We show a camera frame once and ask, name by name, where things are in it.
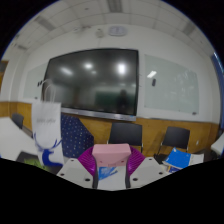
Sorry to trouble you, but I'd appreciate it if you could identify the small glass whiteboard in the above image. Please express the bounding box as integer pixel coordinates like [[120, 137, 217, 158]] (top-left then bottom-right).
[[22, 63, 49, 100]]

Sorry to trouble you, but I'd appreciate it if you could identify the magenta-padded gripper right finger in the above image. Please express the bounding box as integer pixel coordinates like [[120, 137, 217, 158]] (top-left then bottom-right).
[[124, 145, 171, 190]]

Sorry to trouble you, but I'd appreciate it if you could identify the large glass whiteboard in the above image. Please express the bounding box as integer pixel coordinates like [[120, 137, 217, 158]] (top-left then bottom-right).
[[143, 54, 200, 116]]

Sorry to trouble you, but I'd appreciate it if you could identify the white paper bag blue deer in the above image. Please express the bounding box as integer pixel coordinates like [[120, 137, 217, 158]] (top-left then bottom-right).
[[31, 78, 65, 167]]

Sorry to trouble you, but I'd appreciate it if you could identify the pink charger block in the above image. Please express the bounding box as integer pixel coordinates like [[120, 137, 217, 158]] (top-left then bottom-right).
[[91, 143, 132, 168]]

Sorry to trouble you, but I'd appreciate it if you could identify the black chair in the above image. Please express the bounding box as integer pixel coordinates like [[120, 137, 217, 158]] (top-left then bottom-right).
[[107, 122, 144, 155], [11, 112, 25, 130], [154, 125, 191, 164]]

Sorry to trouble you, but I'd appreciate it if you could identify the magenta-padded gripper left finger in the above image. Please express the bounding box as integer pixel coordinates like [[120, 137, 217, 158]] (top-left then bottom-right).
[[56, 146, 100, 190]]

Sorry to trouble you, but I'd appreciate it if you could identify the large black wall screen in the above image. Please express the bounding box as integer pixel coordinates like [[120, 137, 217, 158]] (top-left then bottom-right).
[[42, 48, 140, 122]]

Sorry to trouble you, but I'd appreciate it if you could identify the blue curtain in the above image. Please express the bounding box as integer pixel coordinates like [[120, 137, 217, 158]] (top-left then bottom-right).
[[211, 53, 224, 132]]

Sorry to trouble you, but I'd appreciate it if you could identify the white side table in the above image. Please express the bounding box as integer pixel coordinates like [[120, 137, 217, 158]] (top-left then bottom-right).
[[210, 132, 224, 158]]

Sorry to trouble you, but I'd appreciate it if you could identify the blue covered book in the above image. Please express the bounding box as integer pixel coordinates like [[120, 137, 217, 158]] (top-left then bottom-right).
[[163, 147, 193, 170]]

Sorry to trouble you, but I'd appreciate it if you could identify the dark blue dotted gift bag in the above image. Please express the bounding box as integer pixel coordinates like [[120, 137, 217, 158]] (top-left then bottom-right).
[[59, 113, 95, 160]]

